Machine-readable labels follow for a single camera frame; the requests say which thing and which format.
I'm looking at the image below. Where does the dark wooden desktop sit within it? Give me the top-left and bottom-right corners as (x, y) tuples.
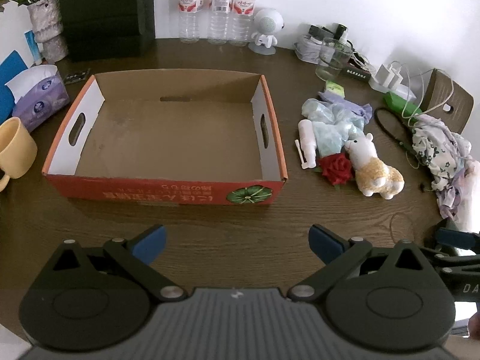
(0, 37), (480, 346)

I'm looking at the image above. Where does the clear water bottle red label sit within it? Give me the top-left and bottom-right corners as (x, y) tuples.
(207, 0), (235, 45)
(229, 0), (259, 47)
(178, 0), (205, 44)

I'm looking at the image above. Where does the small black card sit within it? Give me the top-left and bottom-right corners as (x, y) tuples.
(62, 68), (92, 85)

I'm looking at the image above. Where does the light blue plastic bag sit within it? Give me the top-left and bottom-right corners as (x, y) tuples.
(301, 98), (367, 157)

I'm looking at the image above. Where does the white power strip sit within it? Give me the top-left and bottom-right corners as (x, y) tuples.
(369, 75), (417, 102)

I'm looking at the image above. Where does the blue folder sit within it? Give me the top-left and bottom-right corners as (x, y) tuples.
(0, 50), (30, 125)

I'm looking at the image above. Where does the small white applicator stick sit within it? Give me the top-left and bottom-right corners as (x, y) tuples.
(294, 139), (316, 170)

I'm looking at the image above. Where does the blue white card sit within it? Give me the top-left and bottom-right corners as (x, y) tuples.
(24, 30), (43, 64)

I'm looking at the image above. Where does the patterned tin box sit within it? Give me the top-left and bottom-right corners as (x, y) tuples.
(293, 34), (326, 64)

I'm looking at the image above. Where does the black headband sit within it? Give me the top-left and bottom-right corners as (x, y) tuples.
(374, 107), (418, 155)

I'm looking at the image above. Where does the floral cloth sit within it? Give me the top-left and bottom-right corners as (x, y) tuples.
(411, 114), (480, 234)

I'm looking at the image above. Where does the yellow mug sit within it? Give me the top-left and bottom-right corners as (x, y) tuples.
(0, 117), (38, 192)

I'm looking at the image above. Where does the green tissue pack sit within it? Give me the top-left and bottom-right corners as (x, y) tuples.
(325, 80), (345, 98)

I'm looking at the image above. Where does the alpaca plush toy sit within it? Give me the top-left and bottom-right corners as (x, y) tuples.
(344, 133), (406, 199)

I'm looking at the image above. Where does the white robot figurine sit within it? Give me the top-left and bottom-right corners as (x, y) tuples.
(248, 7), (287, 56)

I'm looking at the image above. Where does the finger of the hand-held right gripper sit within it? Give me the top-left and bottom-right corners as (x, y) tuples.
(419, 245), (480, 271)
(436, 222), (480, 251)

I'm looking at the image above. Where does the large black box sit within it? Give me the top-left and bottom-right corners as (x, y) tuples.
(56, 0), (156, 63)

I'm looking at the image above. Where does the dark flat box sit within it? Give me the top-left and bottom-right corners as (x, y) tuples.
(339, 66), (372, 82)

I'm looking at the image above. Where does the white charger plug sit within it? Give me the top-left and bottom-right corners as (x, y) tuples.
(376, 62), (404, 87)

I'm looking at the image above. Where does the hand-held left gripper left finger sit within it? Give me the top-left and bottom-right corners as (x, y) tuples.
(48, 224), (189, 303)

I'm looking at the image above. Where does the brown chair back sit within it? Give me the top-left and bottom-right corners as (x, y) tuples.
(418, 68), (475, 136)

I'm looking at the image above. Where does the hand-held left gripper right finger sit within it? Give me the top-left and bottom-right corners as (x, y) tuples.
(287, 223), (438, 303)

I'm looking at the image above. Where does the purple tissue box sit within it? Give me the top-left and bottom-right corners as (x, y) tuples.
(4, 64), (71, 133)

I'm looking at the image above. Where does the white textured vase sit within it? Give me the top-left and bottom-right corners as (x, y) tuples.
(28, 1), (69, 64)

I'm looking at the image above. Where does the orange cardboard box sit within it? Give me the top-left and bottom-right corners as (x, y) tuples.
(41, 68), (289, 206)

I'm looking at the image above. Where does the white spray bottle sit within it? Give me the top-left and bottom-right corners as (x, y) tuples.
(298, 119), (318, 155)

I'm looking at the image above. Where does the clear glass cup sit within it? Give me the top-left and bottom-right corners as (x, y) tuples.
(315, 37), (354, 81)

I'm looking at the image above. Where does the green glasses case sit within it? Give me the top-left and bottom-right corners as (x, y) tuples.
(383, 92), (423, 118)

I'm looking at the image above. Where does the red artificial rose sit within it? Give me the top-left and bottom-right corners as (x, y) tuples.
(318, 152), (355, 187)

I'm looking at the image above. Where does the purple drawstring pouch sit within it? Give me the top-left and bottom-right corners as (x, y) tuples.
(318, 91), (373, 125)

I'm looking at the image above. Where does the white cable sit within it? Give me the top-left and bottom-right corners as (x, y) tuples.
(390, 60), (457, 129)

